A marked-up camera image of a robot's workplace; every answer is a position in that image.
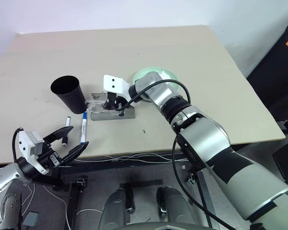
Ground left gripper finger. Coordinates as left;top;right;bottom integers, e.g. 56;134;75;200
58;141;90;166
42;126;74;148

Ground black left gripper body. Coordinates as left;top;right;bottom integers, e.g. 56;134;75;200
37;141;63;170

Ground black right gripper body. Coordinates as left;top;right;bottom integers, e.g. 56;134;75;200
114;95;129;112

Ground clear wire-frame glasses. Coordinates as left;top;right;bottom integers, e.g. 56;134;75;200
84;99;108;114

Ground white marker blue cap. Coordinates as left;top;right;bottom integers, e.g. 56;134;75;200
79;111;88;145

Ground black paper cup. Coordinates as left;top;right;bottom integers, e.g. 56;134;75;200
50;75;87;115

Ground white marker black cap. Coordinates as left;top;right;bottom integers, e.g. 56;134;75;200
61;116;72;147

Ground light green plate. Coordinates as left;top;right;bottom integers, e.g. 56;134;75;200
132;66;180;103

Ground black metal stand leg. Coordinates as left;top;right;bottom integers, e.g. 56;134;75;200
66;176;88;230

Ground small grey box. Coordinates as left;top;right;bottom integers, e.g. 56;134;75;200
24;211;39;226

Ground dark grey rounded shape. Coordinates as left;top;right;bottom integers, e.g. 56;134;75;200
156;186;199;230
99;187;135;230

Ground black metal clamp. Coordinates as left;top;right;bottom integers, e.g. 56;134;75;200
186;171;198;186

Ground grey curved body panel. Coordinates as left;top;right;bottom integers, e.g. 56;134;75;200
124;221;207;230

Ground black bag with orange tag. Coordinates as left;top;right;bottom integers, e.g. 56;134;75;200
245;18;288;120

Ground black box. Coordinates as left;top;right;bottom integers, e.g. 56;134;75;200
272;140;288;185

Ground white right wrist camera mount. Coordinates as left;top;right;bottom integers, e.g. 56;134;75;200
102;74;141;107

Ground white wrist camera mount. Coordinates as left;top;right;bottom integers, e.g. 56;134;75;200
102;74;141;107
18;130;50;175

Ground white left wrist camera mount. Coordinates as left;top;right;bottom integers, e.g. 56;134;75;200
18;130;50;175

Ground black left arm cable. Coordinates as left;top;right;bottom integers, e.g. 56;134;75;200
12;127;25;164

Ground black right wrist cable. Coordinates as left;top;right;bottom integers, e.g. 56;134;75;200
120;80;192;114

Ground thin white floor cable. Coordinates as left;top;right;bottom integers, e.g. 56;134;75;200
23;181;104;230

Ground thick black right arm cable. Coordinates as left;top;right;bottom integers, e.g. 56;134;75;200
171;136;234;230

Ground grey metal frame bar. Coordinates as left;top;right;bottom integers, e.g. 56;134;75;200
196;170;218;229

